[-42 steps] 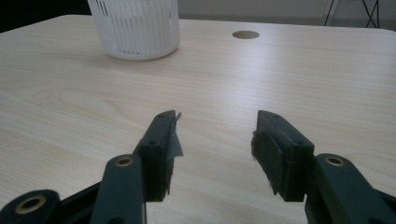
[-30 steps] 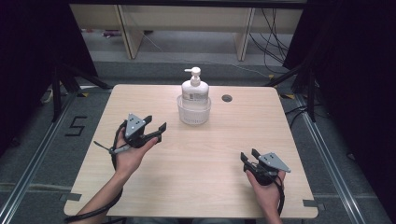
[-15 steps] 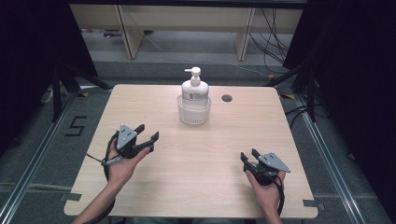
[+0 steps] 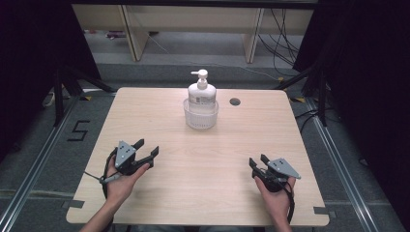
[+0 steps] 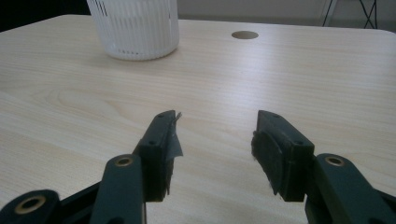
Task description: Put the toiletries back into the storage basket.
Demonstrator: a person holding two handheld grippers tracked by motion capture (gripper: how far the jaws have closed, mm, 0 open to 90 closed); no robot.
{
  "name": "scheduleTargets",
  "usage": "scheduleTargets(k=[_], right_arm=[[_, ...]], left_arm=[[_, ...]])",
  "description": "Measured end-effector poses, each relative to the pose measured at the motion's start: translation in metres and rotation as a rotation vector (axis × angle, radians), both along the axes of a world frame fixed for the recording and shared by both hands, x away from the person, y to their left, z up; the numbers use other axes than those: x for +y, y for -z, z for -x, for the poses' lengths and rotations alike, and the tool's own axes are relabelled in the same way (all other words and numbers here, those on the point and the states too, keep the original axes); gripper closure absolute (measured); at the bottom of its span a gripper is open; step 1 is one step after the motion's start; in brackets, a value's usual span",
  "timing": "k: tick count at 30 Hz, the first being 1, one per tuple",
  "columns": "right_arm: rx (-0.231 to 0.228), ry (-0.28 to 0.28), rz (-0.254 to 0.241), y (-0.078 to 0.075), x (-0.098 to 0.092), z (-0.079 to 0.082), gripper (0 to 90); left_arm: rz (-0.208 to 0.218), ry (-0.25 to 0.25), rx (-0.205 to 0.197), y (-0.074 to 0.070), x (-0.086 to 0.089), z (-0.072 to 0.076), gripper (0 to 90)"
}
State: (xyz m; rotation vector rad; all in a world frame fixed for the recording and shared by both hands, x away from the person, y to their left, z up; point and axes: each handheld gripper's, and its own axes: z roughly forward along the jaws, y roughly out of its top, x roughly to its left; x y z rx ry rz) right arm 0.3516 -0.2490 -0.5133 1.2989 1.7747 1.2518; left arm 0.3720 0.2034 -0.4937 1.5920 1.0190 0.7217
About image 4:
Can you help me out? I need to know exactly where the clear plastic container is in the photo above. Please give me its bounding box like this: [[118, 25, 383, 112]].
[[182, 98, 220, 131]]

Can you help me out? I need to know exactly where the person's right hand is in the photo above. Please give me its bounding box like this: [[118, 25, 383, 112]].
[[253, 175, 297, 224]]

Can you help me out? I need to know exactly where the black tape strip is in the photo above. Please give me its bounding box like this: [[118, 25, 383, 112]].
[[61, 199, 86, 210], [312, 206, 338, 219]]

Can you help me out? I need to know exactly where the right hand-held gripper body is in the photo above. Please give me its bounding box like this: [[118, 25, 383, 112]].
[[251, 157, 303, 193]]

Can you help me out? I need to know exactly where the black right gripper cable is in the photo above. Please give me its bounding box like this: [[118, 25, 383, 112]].
[[284, 182, 297, 224]]

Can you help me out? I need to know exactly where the bundle of black cables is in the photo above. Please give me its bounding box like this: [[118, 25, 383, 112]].
[[256, 8, 302, 77]]

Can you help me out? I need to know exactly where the aluminium floor rail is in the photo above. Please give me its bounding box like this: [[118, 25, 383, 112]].
[[304, 96, 381, 232], [0, 96, 82, 232]]

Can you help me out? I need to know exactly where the white pump soap bottle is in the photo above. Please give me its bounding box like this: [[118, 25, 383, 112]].
[[187, 69, 218, 122]]

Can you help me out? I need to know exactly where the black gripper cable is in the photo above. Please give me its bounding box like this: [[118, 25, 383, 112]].
[[284, 182, 297, 224], [100, 146, 119, 200]]

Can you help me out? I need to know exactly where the black floor cable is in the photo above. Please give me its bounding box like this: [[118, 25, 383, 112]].
[[294, 107, 324, 133]]

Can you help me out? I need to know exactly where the black metal stand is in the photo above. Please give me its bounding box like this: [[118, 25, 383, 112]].
[[273, 63, 329, 128], [52, 63, 118, 128]]

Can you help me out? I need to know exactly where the thin white floor cable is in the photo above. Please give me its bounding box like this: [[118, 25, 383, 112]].
[[147, 32, 282, 82]]

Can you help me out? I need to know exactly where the person's left hand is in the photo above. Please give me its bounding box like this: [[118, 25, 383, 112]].
[[104, 157, 151, 208]]

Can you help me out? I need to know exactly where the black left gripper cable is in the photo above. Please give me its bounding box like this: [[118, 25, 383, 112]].
[[100, 146, 119, 200]]

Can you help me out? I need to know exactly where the grey cable plug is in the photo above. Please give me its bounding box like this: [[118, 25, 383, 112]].
[[84, 171, 123, 186]]

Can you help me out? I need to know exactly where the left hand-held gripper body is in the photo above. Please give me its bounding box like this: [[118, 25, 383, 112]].
[[114, 139, 151, 177]]

